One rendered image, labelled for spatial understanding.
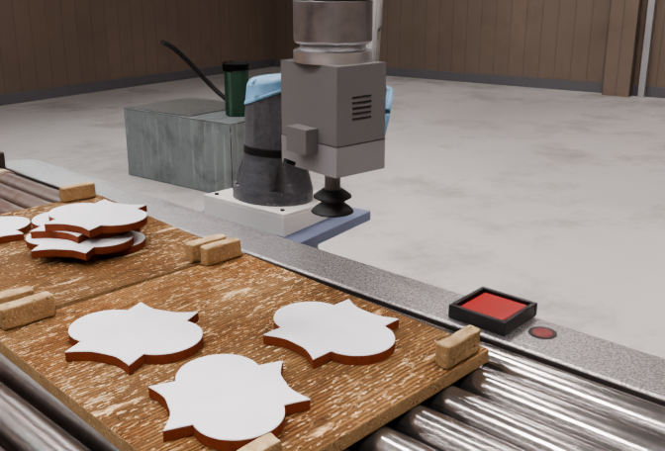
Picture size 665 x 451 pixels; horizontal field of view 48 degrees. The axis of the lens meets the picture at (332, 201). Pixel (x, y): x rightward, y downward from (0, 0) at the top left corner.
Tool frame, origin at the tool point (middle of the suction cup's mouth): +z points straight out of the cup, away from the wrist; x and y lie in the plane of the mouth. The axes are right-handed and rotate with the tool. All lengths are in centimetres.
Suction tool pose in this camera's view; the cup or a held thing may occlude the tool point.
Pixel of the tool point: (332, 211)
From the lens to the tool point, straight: 76.4
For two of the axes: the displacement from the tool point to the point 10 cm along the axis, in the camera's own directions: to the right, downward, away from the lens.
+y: 6.5, 2.2, -7.2
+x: 7.6, -1.9, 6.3
